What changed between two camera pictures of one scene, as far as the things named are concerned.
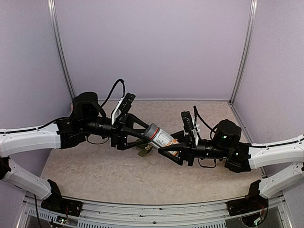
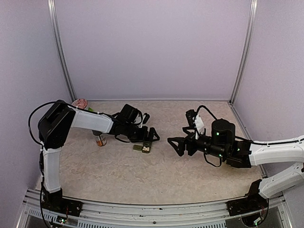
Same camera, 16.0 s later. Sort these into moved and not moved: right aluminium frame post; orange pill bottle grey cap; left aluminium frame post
Moved: orange pill bottle grey cap
Not moved: right aluminium frame post; left aluminium frame post
